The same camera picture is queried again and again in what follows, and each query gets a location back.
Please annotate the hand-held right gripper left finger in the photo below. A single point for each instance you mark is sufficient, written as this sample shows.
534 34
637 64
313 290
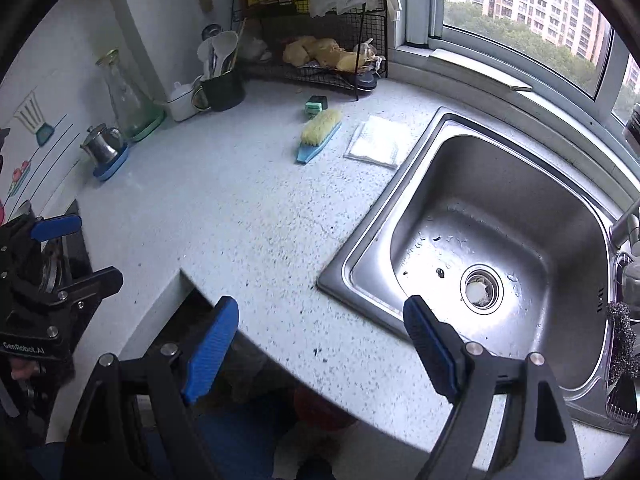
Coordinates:
210 355

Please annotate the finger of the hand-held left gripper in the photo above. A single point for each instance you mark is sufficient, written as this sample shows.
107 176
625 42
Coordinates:
92 282
55 227

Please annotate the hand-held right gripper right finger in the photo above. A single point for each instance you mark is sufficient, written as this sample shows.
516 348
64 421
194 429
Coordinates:
430 350

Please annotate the person's left hand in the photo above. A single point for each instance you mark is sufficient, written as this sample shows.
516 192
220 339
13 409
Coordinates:
27 370

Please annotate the blue tray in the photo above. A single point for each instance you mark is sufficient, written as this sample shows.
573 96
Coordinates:
117 166

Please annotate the steel teapot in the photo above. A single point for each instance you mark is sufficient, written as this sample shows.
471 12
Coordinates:
102 147

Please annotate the green coaster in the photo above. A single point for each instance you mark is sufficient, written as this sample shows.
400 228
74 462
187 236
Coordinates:
154 127

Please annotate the glass carafe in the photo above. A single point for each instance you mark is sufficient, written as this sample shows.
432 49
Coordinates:
127 105

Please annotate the steel sink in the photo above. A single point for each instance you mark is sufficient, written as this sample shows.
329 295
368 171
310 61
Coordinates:
500 220

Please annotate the white sugar jar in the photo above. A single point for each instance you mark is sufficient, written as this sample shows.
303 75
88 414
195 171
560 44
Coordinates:
182 105

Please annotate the steel wool scrubber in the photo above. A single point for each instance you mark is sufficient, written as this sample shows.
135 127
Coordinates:
622 340

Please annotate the white cloth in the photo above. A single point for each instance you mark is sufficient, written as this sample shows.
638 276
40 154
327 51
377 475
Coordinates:
377 142

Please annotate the dark green utensil mug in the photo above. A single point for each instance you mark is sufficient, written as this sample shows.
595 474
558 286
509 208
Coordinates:
222 92

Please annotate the white plastic spoon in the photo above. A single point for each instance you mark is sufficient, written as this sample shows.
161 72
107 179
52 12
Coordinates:
206 57

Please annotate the steel faucet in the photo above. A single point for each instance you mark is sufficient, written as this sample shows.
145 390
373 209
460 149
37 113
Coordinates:
625 227

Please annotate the yellow scrubbing brush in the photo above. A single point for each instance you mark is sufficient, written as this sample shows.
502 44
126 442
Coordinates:
320 130

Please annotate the white rice paddle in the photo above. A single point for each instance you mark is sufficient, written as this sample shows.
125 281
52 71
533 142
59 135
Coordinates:
226 47

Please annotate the black ladle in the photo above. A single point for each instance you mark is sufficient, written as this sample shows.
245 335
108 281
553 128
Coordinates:
211 31

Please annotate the green sponge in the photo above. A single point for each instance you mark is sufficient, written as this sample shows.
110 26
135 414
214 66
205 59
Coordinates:
316 106

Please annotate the black round lid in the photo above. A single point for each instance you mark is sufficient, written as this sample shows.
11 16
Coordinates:
368 82

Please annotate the white framed window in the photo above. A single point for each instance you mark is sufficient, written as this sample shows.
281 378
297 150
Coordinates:
435 0

